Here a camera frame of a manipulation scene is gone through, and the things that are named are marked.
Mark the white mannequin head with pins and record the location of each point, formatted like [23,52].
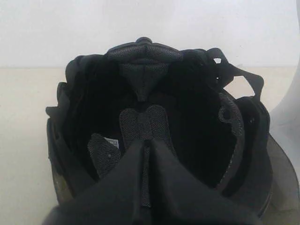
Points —
[285,119]

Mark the black helmet with tinted visor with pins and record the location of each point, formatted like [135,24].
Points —
[207,111]

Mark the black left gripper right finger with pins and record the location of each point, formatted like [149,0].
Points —
[178,198]

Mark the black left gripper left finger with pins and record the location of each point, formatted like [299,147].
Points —
[115,200]

